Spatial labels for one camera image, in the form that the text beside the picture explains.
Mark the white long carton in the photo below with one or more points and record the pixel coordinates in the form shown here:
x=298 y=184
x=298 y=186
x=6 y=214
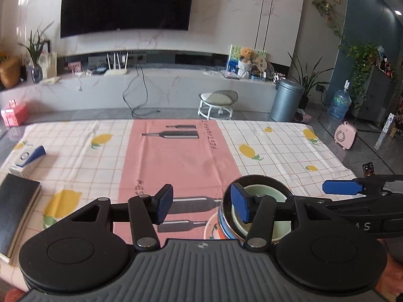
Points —
x=384 y=132

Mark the marble television console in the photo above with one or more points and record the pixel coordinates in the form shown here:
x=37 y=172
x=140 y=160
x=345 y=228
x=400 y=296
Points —
x=104 y=94

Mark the blue water bottle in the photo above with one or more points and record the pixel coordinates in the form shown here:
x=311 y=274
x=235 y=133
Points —
x=339 y=103

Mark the long-leaf potted plant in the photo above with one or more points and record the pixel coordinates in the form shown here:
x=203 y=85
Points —
x=307 y=78

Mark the loose papers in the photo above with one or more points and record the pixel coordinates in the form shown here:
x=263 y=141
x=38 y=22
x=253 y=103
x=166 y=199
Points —
x=50 y=81

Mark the black television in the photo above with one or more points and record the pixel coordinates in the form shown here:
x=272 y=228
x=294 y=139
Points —
x=126 y=3

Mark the red textured seat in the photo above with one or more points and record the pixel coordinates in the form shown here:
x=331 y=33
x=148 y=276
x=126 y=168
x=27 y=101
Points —
x=396 y=273

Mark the pink photo card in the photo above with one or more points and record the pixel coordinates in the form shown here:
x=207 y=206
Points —
x=74 y=67

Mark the lemon checkered tablecloth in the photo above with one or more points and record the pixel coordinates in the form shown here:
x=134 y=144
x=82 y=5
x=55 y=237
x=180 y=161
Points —
x=88 y=163

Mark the leafy pothos plant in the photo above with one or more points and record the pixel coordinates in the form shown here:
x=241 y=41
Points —
x=362 y=66

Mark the black set-top box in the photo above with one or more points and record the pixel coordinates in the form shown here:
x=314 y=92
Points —
x=100 y=71

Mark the green ceramic bowl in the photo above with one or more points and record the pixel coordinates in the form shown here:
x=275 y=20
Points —
x=283 y=229

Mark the white and blue box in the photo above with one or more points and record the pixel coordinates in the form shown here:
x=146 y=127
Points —
x=26 y=160

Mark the pink desk fan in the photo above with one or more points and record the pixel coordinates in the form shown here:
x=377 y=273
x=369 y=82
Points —
x=346 y=135

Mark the black notebook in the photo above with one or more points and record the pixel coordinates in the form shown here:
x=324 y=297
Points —
x=15 y=214

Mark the white router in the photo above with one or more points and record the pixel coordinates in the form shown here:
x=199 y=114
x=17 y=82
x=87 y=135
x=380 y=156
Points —
x=116 y=71

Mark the grey trash can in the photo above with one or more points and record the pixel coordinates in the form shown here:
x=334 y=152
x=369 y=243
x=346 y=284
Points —
x=286 y=102

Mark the hanging green vine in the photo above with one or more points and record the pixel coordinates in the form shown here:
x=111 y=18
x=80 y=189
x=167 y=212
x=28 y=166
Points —
x=329 y=15

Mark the teddy bear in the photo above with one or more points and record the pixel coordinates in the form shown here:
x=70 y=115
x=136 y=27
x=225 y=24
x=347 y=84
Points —
x=246 y=58

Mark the blue steel bowl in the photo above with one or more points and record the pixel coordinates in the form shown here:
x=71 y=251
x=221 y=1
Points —
x=226 y=223

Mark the pink storage case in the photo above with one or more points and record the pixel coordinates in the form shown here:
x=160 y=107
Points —
x=14 y=114

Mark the round hand fan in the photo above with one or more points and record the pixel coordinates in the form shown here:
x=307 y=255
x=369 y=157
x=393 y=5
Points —
x=260 y=66

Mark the fruit print white plate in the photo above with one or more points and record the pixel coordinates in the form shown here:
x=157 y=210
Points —
x=212 y=226

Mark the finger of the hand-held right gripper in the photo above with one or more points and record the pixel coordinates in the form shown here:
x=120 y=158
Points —
x=355 y=202
x=341 y=187

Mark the brown round vase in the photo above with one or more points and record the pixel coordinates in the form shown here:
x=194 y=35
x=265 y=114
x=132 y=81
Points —
x=9 y=74

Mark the pink placemat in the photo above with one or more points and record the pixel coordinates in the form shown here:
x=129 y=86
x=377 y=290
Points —
x=176 y=157

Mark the orange steel bowl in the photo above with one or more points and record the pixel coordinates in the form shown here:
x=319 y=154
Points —
x=225 y=235

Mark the grey cabinet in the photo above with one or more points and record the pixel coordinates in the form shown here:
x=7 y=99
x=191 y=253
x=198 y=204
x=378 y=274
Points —
x=379 y=97

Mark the white stool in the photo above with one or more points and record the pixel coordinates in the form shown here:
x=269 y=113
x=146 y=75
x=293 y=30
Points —
x=217 y=99

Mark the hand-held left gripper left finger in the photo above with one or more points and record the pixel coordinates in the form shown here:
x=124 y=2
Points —
x=165 y=201

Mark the pale drawing card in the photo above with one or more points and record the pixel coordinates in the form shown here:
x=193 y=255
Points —
x=48 y=66

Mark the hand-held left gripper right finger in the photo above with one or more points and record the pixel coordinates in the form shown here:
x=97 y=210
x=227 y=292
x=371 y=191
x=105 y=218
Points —
x=239 y=203

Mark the green and blue painting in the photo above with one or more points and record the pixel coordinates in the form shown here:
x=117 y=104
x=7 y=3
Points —
x=233 y=59

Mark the green plant in glass vase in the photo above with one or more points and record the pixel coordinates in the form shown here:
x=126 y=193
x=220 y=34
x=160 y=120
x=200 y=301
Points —
x=36 y=69

